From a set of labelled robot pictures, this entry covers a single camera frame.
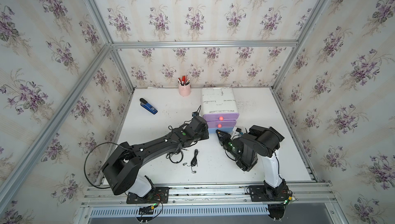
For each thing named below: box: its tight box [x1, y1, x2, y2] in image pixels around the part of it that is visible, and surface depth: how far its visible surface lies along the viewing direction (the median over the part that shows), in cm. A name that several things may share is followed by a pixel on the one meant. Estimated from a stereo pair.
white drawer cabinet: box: [201, 86, 239, 115], surface depth 86 cm
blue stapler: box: [139, 97, 158, 115], surface depth 108 cm
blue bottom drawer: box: [207, 126, 235, 134], surface depth 90 cm
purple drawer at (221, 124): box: [206, 120, 237, 128], surface depth 88 cm
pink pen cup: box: [177, 78, 191, 97], surface depth 113 cm
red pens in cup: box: [177, 72, 191, 86], surface depth 113 cm
